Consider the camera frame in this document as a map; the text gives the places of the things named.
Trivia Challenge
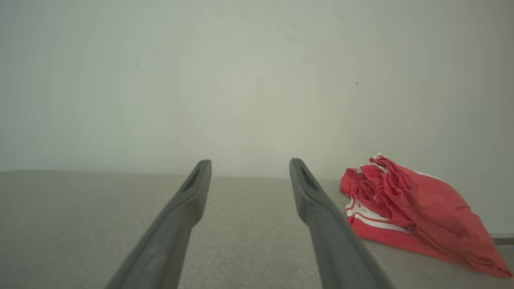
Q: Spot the red white striped jersey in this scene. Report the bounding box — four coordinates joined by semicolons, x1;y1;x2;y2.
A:
345;197;466;263

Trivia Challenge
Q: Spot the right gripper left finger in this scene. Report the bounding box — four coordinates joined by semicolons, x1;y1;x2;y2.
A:
104;159;212;289

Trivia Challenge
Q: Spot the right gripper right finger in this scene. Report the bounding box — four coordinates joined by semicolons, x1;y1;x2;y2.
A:
289;158;396;289

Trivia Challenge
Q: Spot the red shorts white trim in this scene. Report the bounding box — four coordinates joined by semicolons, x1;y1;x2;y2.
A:
340;154;513;279

